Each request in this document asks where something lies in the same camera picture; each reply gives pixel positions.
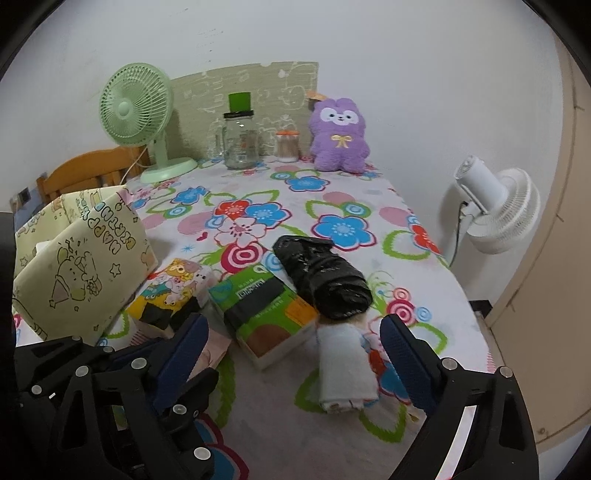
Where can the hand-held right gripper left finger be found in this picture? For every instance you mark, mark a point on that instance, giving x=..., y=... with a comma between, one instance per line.
x=187, y=350

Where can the purple plush toy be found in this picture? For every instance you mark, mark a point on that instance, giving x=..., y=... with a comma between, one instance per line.
x=339, y=138

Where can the green desk fan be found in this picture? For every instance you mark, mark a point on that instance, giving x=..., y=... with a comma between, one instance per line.
x=134, y=104

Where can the green carton box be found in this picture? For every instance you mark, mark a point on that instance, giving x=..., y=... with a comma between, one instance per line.
x=263, y=309

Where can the cartoon print tissue packet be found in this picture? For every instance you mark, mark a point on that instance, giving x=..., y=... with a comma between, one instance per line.
x=171, y=281

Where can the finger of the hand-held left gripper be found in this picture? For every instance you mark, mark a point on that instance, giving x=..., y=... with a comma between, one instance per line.
x=39, y=369
x=182, y=434

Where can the floral tablecloth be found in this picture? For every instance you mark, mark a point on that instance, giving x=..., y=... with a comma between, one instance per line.
x=277, y=438

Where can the small black object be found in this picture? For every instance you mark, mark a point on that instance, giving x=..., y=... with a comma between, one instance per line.
x=481, y=308

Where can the glass jar mug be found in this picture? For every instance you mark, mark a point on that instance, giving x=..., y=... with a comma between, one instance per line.
x=240, y=143

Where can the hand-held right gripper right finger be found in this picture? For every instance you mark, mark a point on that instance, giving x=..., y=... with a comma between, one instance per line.
x=401, y=360

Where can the black plastic bag roll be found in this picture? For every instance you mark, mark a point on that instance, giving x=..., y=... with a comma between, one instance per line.
x=323, y=272

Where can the wooden headboard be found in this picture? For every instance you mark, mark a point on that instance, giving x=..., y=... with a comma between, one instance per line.
x=83, y=173

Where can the green plastic cylinder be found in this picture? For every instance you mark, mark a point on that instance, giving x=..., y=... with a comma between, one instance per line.
x=240, y=102

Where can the yellow printed storage box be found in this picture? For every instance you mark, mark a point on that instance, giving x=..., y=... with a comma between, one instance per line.
x=92, y=258

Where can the white towel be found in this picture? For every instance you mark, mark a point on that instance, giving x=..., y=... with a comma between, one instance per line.
x=344, y=364

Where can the beige printed board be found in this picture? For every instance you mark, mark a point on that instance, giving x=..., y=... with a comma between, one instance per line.
x=272, y=87

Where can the clear container orange lid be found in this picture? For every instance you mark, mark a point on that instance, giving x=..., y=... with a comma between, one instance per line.
x=287, y=147

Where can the pink tissue packet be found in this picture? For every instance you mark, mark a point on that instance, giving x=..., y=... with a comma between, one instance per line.
x=214, y=353

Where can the white clip fan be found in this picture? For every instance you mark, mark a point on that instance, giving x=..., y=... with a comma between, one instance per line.
x=494, y=207

